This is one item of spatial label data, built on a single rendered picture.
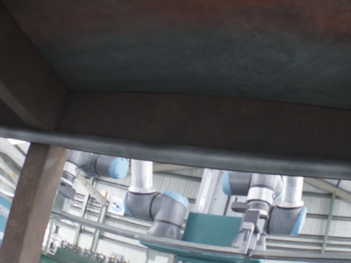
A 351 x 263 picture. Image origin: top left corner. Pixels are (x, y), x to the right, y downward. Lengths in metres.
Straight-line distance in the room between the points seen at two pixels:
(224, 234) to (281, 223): 0.37
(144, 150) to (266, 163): 0.13
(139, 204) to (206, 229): 0.38
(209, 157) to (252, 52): 0.12
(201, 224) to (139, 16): 1.85
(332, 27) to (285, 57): 0.08
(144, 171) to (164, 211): 0.24
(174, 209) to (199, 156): 1.69
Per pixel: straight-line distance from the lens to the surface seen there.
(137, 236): 1.40
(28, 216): 0.55
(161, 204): 2.14
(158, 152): 0.45
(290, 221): 1.92
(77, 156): 1.68
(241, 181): 1.48
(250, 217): 1.27
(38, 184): 0.56
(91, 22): 0.45
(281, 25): 0.38
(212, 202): 2.31
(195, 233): 2.19
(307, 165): 0.41
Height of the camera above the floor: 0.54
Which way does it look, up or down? 24 degrees up
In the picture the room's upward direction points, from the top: 16 degrees clockwise
